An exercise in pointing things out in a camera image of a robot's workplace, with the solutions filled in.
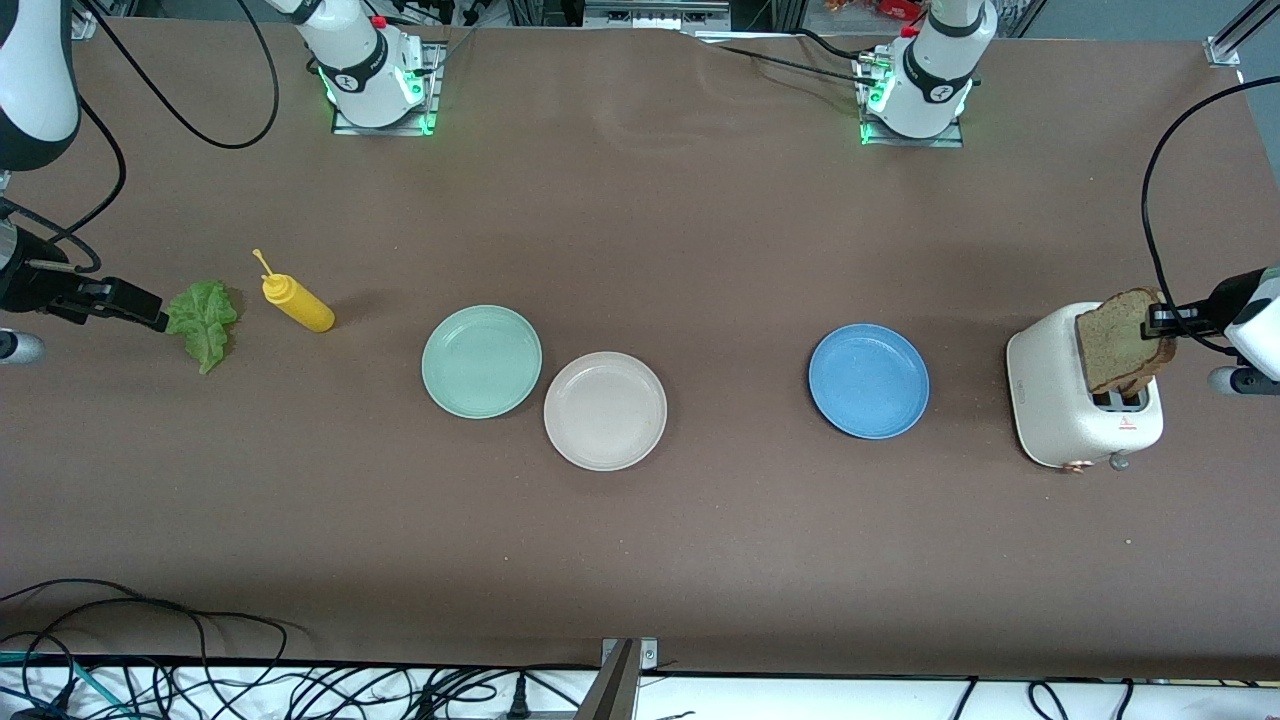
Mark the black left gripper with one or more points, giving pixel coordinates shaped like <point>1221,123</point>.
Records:
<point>1221,298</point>

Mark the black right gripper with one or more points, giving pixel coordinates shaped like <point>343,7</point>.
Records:
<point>28,286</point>

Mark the brown toast bread slice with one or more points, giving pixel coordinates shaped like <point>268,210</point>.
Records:
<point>1140,387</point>
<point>1115,345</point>

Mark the green lettuce leaf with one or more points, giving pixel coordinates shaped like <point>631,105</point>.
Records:
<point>205,320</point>

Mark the yellow mustard squeeze bottle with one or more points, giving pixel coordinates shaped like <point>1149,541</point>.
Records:
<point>300,305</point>

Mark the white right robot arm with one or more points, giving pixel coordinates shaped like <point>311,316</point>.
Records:
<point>365,70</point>

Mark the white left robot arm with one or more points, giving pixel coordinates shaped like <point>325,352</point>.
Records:
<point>935,75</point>

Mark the blue plate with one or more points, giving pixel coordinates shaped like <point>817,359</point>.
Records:
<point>868,381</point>

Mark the mint green plate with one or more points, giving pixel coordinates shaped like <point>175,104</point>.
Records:
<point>480,362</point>

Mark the beige plate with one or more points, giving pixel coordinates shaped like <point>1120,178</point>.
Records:
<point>605,411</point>

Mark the white two-slot toaster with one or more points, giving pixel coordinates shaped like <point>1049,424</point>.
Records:
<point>1050,400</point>

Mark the red packaged items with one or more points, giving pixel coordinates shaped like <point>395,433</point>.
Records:
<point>880,8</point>

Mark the black power plug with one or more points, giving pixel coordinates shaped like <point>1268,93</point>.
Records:
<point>518,697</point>

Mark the grey equipment box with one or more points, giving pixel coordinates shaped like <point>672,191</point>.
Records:
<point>655,14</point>

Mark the aluminium profile beam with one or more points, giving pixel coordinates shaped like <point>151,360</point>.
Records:
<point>610,690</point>

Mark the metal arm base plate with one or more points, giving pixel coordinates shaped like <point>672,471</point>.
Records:
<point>432,95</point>
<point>915,142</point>

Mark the small metal bracket plate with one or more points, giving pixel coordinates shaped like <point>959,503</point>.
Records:
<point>648,655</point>

